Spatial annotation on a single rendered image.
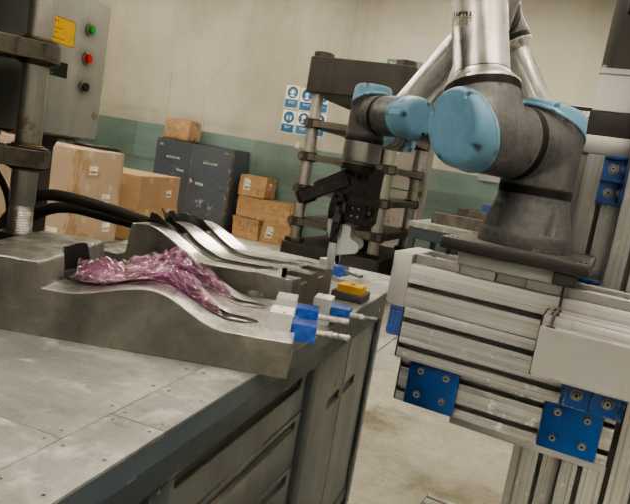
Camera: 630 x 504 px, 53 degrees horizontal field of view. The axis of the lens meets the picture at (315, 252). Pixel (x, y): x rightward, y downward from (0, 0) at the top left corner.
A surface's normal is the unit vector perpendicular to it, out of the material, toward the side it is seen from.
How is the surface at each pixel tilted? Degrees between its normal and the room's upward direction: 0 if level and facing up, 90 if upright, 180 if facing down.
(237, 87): 90
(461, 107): 97
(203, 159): 90
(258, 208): 88
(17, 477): 0
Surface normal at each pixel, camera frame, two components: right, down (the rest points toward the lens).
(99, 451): 0.17, -0.98
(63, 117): 0.93, 0.20
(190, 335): -0.04, 0.13
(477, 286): -0.44, 0.05
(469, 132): -0.85, 0.06
